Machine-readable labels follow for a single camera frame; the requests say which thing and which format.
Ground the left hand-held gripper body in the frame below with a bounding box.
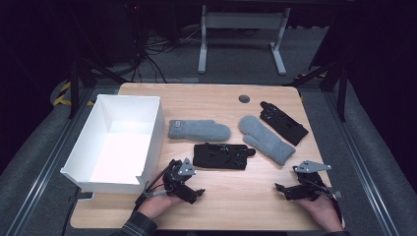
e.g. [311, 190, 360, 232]
[162, 157, 199, 205]

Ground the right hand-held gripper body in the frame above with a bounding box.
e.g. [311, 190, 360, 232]
[284, 159, 332, 202]

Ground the grey knit mitten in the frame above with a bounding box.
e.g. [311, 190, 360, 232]
[168, 119, 232, 143]
[238, 114, 297, 166]

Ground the white storage box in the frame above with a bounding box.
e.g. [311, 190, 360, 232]
[59, 93, 166, 196]

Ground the person's right hand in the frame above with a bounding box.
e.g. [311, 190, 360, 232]
[293, 194, 345, 233]

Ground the person's left hand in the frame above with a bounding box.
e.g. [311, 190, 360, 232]
[137, 193, 184, 220]

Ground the black glove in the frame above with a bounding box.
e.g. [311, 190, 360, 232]
[192, 142, 257, 171]
[259, 100, 310, 147]

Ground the black metal stand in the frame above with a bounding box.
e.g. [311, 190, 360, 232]
[283, 57, 349, 123]
[66, 53, 130, 120]

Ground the yellow black hazard tape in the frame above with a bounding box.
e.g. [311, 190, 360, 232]
[52, 81, 96, 107]

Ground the left hand-held gripper cable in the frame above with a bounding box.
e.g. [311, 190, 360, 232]
[133, 168, 173, 212]

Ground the hand-held gripper cable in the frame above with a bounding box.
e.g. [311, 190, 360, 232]
[133, 168, 173, 212]
[314, 181, 344, 227]

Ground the right hand-held gripper cable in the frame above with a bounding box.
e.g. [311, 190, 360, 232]
[314, 181, 344, 227]

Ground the metal floor rail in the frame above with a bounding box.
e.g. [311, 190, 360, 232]
[4, 88, 96, 236]
[323, 82, 400, 236]

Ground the bundle of floor cables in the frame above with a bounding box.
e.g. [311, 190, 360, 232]
[129, 24, 205, 84]

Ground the white metal desk frame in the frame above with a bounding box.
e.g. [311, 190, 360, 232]
[197, 4, 292, 76]

